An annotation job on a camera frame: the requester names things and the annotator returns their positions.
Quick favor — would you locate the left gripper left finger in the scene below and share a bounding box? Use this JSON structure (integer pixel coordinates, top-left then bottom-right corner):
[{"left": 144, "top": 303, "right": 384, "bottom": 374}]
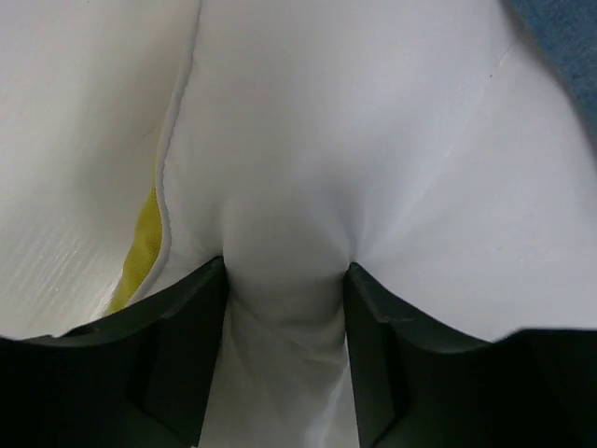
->
[{"left": 1, "top": 258, "right": 228, "bottom": 448}]

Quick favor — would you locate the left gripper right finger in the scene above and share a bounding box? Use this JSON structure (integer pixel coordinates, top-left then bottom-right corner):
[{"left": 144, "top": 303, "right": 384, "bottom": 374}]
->
[{"left": 343, "top": 264, "right": 596, "bottom": 447}]

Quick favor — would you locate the white pillow with yellow edge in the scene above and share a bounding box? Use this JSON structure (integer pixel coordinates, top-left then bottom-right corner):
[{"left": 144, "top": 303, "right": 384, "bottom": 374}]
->
[{"left": 110, "top": 1, "right": 596, "bottom": 447}]

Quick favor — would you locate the blue pillowcase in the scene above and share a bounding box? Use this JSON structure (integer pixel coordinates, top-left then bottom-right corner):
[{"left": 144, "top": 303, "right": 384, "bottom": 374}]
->
[{"left": 507, "top": 0, "right": 596, "bottom": 140}]

